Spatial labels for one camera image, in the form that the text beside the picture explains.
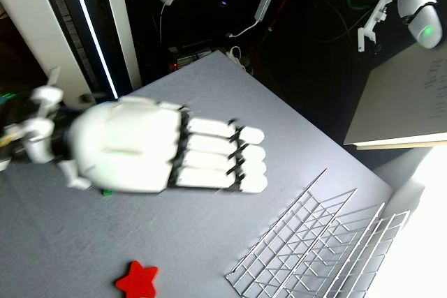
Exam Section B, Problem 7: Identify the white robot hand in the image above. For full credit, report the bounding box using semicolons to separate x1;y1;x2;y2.
68;97;269;195
396;0;444;50

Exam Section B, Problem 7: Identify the beige paperback book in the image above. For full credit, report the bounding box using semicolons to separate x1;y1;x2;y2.
344;41;447;151

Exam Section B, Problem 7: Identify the grey table cloth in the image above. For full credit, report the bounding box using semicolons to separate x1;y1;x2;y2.
0;50;396;298

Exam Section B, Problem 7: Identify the grey device with red light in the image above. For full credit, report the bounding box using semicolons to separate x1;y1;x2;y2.
168;46;213;71

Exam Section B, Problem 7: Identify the red star toy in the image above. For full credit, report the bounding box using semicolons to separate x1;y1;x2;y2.
115;260;160;298

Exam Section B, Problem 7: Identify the white pillar with light strip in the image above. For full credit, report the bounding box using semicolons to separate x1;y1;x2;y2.
0;0;142;121

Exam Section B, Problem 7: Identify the thin green cable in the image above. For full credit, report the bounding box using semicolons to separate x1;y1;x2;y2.
345;0;373;11

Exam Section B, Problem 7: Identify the grey cable adapter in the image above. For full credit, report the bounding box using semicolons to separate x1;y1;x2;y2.
254;0;277;22

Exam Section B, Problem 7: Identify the short white adapter cable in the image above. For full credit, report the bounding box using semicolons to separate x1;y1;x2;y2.
227;18;261;39

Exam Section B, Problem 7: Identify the white wire rack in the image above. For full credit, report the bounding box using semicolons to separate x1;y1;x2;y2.
223;167;411;298

